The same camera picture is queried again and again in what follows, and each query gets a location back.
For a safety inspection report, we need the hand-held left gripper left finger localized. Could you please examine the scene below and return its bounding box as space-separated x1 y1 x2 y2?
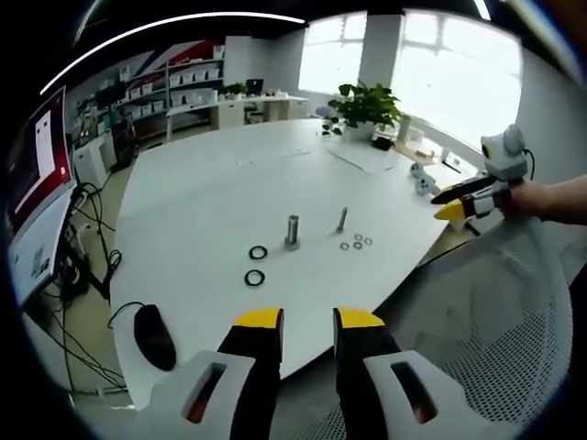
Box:
137 307 285 440

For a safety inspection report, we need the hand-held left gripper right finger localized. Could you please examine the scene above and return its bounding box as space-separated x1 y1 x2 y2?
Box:
332 305 465 440

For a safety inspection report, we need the thick threaded stud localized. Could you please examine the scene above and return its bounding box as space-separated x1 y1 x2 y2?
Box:
282 214 303 251

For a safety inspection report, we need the person's right hand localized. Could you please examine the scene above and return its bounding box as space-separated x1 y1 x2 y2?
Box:
502 181 559 222

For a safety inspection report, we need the black computer mouse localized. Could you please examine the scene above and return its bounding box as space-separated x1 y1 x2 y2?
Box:
133 303 178 373

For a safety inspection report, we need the white mesh chair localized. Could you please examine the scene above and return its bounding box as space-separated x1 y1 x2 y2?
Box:
274 213 575 440

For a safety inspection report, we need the green potted plant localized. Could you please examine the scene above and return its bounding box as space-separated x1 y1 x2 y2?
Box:
327 81 405 141

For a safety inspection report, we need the black office chair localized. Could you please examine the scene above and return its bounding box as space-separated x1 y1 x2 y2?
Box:
243 102 266 126

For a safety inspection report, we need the white background desk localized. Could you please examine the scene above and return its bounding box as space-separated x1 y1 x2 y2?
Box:
164 93 309 139

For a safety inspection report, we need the white cabinet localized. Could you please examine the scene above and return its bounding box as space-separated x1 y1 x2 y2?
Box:
72 135 116 185

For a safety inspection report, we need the white computer monitor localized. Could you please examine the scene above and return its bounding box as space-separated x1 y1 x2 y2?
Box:
6 84 78 307

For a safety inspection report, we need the shelving unit with white bins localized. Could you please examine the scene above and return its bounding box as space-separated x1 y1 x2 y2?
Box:
75 41 227 141

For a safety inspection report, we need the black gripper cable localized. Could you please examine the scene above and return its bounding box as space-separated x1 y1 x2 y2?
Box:
521 147 538 183

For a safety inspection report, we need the black mouse cable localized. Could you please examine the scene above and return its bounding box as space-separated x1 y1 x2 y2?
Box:
106 300 147 331

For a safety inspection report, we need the bundle of black cables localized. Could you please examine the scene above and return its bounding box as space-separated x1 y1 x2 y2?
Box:
43 181 132 398

